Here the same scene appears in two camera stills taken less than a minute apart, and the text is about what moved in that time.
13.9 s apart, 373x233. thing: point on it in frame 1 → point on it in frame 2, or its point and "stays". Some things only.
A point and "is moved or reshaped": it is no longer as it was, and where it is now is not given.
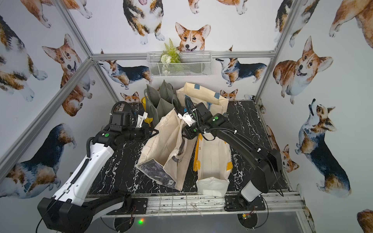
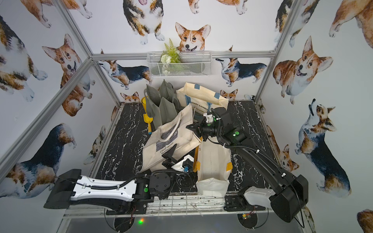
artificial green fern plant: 171,55 stays
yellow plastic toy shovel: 146,120 stays
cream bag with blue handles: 215,102 stays
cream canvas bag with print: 166,143 is moved or reshaped
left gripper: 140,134 → 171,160
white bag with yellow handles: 212,162 stays
